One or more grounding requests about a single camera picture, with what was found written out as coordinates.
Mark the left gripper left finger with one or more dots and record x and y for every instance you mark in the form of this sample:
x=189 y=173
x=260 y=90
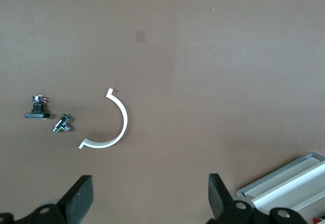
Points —
x=76 y=201

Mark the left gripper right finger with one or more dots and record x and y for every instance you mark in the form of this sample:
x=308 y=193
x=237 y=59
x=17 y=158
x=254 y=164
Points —
x=223 y=206

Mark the red push button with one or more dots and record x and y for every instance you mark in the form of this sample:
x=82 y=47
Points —
x=320 y=221

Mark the white drawer cabinet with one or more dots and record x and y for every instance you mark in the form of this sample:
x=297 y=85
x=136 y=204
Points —
x=316 y=197

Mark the black push button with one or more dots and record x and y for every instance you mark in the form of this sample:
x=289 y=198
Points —
x=36 y=114

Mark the small metal fitting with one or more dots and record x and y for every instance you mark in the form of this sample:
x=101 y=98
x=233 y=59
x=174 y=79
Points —
x=62 y=123

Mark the white curved bracket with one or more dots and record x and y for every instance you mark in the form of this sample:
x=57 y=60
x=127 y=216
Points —
x=123 y=122

